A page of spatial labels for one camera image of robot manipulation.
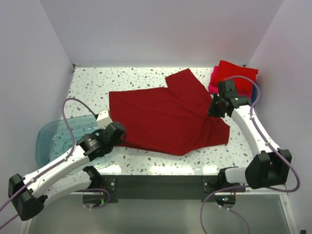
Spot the translucent blue plastic bin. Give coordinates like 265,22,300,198
36,115,99,167

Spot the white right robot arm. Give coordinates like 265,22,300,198
208,79,292,192

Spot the bright red folded shirt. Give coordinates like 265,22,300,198
212,60,258,97

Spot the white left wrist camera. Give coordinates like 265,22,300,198
96,109,113,129

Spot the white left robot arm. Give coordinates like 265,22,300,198
8,121,126,221

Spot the pink folded shirt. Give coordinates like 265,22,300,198
208,66,218,95

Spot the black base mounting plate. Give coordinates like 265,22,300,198
99,175,234,203

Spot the dark red t shirt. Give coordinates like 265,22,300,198
109,69,230,156

